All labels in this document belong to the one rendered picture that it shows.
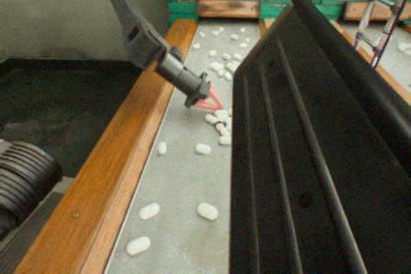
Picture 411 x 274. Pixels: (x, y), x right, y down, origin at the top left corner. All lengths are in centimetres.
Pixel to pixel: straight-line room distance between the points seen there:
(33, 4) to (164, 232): 249
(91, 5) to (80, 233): 220
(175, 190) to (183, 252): 12
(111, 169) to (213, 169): 20
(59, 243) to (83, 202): 7
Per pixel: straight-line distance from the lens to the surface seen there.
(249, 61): 18
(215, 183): 52
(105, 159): 57
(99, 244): 47
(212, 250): 45
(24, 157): 62
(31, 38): 292
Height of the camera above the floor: 115
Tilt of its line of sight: 37 degrees down
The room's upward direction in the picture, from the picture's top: straight up
